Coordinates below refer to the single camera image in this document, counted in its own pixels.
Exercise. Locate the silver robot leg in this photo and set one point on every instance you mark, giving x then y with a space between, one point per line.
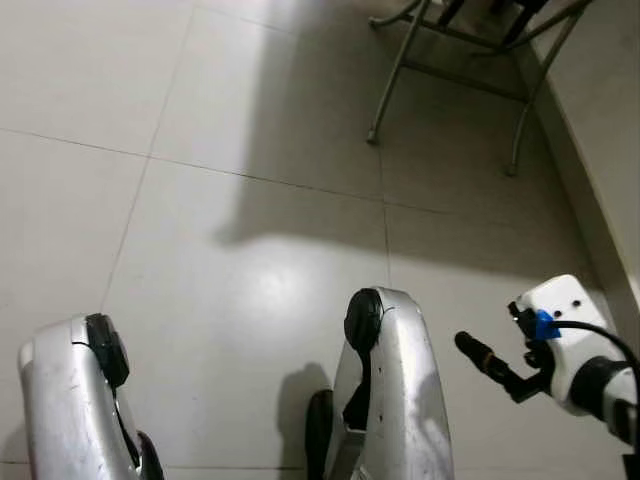
65 400
400 390

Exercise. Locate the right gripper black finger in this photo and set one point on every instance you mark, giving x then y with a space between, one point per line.
488 364

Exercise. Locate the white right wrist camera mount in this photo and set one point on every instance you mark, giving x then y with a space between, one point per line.
570 330

